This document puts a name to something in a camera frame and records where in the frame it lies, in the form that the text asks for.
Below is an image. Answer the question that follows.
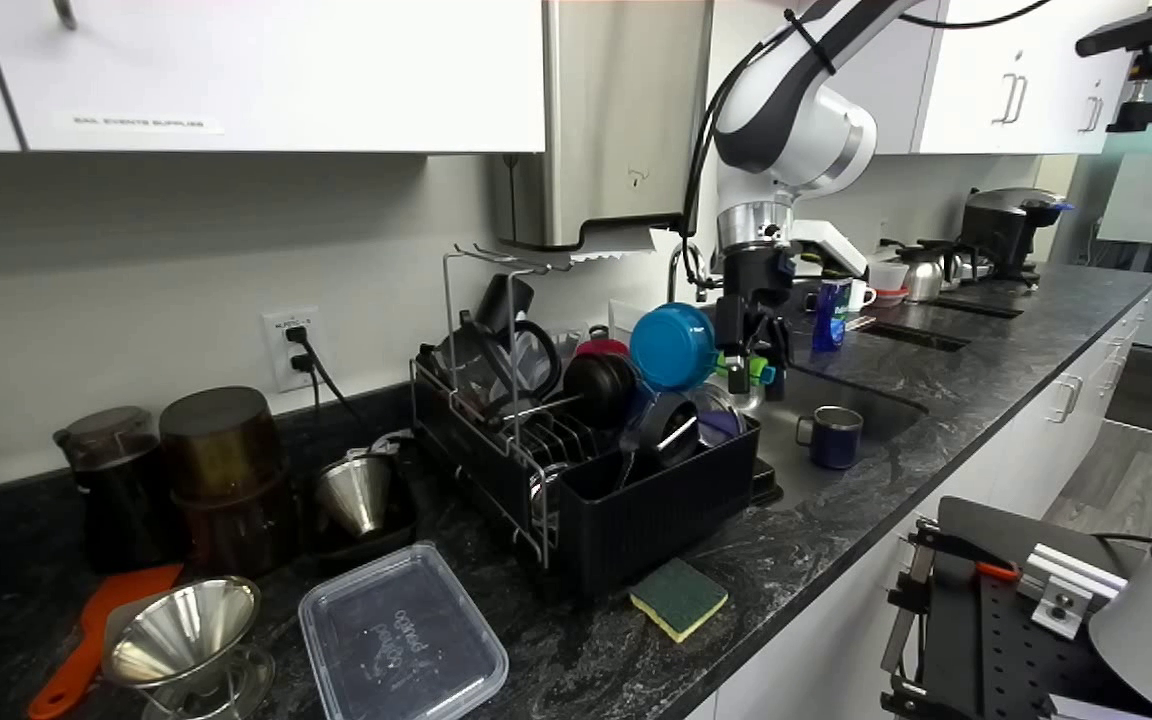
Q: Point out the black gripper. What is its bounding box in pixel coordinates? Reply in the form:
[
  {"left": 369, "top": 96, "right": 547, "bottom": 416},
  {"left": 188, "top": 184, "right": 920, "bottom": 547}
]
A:
[{"left": 712, "top": 236, "right": 799, "bottom": 401}]

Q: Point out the blue pan with green handle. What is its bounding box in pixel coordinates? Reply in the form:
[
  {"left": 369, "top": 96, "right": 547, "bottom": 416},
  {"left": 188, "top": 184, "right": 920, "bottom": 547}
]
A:
[{"left": 627, "top": 298, "right": 783, "bottom": 401}]

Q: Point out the black dish drying rack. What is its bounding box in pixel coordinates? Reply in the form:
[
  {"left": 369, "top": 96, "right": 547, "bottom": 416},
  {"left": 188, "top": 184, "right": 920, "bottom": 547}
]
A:
[{"left": 409, "top": 238, "right": 768, "bottom": 596}]

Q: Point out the clear drinking glass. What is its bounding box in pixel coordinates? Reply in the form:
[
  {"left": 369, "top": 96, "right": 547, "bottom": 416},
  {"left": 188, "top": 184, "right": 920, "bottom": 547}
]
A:
[{"left": 691, "top": 392, "right": 749, "bottom": 453}]

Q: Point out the blue bottle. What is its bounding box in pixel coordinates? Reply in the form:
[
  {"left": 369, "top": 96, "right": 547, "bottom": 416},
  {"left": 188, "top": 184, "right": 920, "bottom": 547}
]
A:
[{"left": 809, "top": 275, "right": 858, "bottom": 355}]

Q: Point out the dark blue steel-rimmed mug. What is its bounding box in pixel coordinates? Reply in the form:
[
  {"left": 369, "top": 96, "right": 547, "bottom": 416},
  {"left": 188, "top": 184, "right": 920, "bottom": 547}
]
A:
[{"left": 794, "top": 401, "right": 869, "bottom": 477}]

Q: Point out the dark blue plate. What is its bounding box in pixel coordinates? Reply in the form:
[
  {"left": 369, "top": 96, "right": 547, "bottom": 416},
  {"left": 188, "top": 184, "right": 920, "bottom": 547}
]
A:
[{"left": 615, "top": 384, "right": 709, "bottom": 472}]

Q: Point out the chrome sink faucet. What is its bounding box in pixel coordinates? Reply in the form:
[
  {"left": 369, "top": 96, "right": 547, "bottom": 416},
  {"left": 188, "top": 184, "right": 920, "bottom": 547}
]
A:
[{"left": 666, "top": 238, "right": 717, "bottom": 311}]

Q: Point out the stainless steel sink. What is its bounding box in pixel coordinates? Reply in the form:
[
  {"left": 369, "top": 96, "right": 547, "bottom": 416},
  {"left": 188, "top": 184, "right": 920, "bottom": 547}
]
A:
[{"left": 700, "top": 355, "right": 927, "bottom": 453}]

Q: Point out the red bowl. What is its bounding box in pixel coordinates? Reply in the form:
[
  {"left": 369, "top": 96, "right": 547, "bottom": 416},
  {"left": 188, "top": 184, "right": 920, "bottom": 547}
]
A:
[{"left": 578, "top": 326, "right": 632, "bottom": 364}]

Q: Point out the black counter mat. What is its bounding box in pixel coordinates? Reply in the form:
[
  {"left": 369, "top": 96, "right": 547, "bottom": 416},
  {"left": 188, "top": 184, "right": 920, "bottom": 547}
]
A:
[
  {"left": 861, "top": 317, "right": 974, "bottom": 355},
  {"left": 927, "top": 291, "right": 1027, "bottom": 323}
]

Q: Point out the black bowl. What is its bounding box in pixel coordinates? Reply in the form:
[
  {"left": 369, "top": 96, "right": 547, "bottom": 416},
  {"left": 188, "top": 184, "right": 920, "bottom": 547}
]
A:
[{"left": 562, "top": 349, "right": 646, "bottom": 430}]

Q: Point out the round dark lid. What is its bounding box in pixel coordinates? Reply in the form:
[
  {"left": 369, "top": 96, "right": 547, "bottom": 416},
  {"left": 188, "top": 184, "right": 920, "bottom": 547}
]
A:
[{"left": 508, "top": 317, "right": 569, "bottom": 401}]

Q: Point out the green and yellow sponge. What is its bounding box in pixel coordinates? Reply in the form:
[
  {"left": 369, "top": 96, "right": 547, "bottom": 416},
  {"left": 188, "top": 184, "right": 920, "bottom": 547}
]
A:
[{"left": 625, "top": 554, "right": 732, "bottom": 647}]

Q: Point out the black hanging cup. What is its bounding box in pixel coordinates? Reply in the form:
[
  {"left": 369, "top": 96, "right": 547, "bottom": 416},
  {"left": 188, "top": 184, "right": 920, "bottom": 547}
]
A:
[{"left": 472, "top": 273, "right": 536, "bottom": 338}]

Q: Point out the white base cabinet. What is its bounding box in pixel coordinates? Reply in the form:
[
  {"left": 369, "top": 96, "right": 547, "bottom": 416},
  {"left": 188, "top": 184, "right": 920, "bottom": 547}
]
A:
[{"left": 689, "top": 294, "right": 1152, "bottom": 720}]

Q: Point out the black clamp with orange tip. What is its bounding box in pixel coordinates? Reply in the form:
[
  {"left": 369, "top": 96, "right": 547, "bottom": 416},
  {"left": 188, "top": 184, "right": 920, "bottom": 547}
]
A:
[{"left": 904, "top": 516, "right": 1023, "bottom": 593}]

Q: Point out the black coffee machine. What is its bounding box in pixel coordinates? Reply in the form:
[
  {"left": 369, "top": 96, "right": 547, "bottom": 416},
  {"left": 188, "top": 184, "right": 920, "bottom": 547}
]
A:
[{"left": 952, "top": 184, "right": 1072, "bottom": 287}]

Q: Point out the stainless paper towel dispenser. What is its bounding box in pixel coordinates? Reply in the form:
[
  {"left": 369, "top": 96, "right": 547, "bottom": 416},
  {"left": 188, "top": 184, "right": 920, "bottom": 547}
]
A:
[{"left": 494, "top": 0, "right": 717, "bottom": 252}]

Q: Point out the aluminium extrusion bar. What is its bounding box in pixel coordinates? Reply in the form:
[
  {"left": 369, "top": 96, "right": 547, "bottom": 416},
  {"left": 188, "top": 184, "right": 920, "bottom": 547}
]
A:
[{"left": 1018, "top": 535, "right": 1133, "bottom": 642}]

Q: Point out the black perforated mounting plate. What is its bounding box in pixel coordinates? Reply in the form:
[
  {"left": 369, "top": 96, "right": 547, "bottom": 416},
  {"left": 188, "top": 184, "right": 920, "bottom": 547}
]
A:
[{"left": 920, "top": 574, "right": 1087, "bottom": 720}]

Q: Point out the steel cup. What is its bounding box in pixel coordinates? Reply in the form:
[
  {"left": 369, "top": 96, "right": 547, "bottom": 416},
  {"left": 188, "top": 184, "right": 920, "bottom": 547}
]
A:
[{"left": 312, "top": 427, "right": 415, "bottom": 539}]

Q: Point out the clear plastic container lid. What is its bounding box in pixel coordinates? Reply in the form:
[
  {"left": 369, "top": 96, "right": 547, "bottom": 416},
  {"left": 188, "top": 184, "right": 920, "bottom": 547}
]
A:
[{"left": 293, "top": 535, "right": 513, "bottom": 720}]

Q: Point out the brown stacked canister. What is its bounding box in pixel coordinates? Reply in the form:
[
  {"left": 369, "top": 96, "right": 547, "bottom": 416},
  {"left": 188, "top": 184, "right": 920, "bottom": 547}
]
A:
[{"left": 156, "top": 380, "right": 297, "bottom": 581}]

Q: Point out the large steel funnel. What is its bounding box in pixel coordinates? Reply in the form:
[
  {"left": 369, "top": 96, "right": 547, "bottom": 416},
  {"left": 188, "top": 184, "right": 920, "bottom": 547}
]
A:
[{"left": 106, "top": 570, "right": 270, "bottom": 720}]

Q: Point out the dark glass jar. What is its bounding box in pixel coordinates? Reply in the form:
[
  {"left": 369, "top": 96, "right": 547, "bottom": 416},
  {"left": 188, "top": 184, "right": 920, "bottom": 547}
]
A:
[{"left": 54, "top": 401, "right": 181, "bottom": 574}]

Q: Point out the orange spatula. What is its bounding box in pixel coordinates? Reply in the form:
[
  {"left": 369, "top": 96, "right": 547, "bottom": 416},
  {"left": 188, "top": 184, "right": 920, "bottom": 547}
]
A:
[{"left": 24, "top": 559, "right": 188, "bottom": 720}]

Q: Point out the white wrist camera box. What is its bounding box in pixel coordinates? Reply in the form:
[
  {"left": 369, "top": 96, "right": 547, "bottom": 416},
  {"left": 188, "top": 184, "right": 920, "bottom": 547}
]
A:
[{"left": 790, "top": 214, "right": 872, "bottom": 282}]

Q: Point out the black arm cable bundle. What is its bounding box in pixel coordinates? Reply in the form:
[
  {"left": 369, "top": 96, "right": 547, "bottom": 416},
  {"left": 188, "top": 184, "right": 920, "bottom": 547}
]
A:
[{"left": 681, "top": 0, "right": 899, "bottom": 291}]

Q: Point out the black plug with cable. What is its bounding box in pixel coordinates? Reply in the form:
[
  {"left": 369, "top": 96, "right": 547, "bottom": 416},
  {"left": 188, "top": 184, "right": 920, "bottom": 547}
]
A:
[{"left": 283, "top": 320, "right": 373, "bottom": 437}]

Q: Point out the white wall power outlet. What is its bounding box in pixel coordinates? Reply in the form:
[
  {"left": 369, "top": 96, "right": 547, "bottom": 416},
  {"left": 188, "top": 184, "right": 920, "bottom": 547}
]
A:
[{"left": 261, "top": 304, "right": 327, "bottom": 396}]

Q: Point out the black overhead camera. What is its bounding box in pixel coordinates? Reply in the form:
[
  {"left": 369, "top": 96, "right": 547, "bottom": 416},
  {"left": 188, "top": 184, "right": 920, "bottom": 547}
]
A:
[{"left": 1072, "top": 0, "right": 1152, "bottom": 134}]

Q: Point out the white labelled wall cabinet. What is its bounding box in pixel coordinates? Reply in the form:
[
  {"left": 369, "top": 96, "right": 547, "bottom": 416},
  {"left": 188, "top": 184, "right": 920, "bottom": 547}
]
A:
[{"left": 0, "top": 0, "right": 552, "bottom": 154}]

